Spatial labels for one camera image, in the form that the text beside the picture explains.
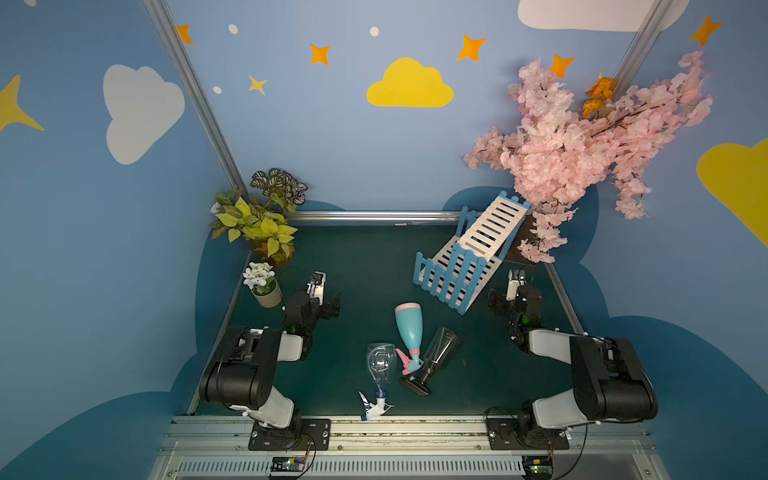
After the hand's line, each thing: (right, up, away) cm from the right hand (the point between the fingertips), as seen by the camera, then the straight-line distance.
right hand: (511, 288), depth 95 cm
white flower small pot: (-79, +4, -4) cm, 80 cm away
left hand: (-61, +1, -1) cm, 61 cm away
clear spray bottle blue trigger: (-42, -19, -17) cm, 49 cm away
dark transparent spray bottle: (-24, -15, -13) cm, 31 cm away
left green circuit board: (-65, -40, -23) cm, 80 cm away
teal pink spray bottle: (-33, -8, -6) cm, 35 cm away
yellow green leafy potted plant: (-84, +24, +6) cm, 87 cm away
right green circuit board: (-3, -41, -23) cm, 47 cm away
